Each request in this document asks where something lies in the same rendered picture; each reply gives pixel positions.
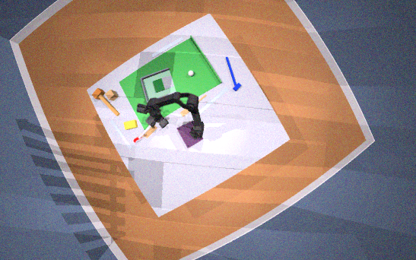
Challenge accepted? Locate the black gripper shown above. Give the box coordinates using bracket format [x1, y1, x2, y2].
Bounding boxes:
[153, 114, 169, 128]

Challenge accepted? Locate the tan cube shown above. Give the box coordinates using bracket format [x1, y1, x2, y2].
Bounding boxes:
[105, 89, 119, 101]

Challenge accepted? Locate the green putting mat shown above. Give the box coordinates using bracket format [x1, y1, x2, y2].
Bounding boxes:
[119, 38, 220, 130]

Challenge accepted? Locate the yellow block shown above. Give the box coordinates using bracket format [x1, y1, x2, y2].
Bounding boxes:
[124, 120, 138, 130]

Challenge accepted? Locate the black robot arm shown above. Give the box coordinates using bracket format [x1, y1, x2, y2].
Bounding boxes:
[137, 91, 205, 139]

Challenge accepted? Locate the orange mallet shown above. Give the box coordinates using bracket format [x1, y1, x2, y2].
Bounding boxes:
[91, 88, 119, 116]

